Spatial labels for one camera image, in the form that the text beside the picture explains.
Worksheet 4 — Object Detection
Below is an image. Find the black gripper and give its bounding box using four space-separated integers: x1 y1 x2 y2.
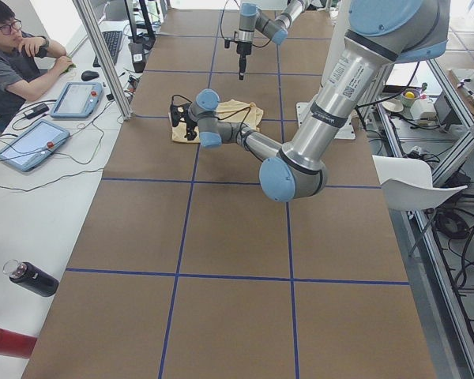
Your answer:
236 41 252 81
184 116 198 141

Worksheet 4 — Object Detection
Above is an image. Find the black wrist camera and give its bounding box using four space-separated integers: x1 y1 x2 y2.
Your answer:
224 38 238 49
169 94 191 128

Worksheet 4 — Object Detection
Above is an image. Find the white plastic chair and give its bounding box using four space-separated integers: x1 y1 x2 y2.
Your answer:
371 154 469 257

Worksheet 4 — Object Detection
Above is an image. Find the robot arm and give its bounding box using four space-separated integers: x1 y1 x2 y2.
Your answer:
225 0 311 81
170 1 450 202

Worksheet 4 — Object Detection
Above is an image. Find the red water bottle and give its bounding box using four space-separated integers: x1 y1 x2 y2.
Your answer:
0 328 37 358

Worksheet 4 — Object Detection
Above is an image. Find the upper blue teach pendant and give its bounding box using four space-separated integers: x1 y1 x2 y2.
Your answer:
50 81 103 119

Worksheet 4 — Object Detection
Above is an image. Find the blue teach pendant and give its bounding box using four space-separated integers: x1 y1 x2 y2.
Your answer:
0 120 70 172
50 81 103 119

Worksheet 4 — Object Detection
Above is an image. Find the black computer mouse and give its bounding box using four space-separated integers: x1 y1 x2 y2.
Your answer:
81 70 100 81

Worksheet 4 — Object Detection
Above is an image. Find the yellow long sleeve shirt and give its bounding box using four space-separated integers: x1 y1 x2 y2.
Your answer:
171 99 264 144

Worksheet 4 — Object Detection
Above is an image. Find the seated person in grey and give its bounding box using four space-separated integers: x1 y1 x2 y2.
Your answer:
0 1 73 133

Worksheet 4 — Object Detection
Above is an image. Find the lower blue teach pendant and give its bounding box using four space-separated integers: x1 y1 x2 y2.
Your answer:
0 120 70 172

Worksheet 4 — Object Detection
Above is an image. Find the black keyboard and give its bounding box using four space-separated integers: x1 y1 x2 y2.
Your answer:
102 30 123 65

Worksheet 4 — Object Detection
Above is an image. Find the black water bottle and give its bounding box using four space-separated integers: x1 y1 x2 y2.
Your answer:
2 259 59 297

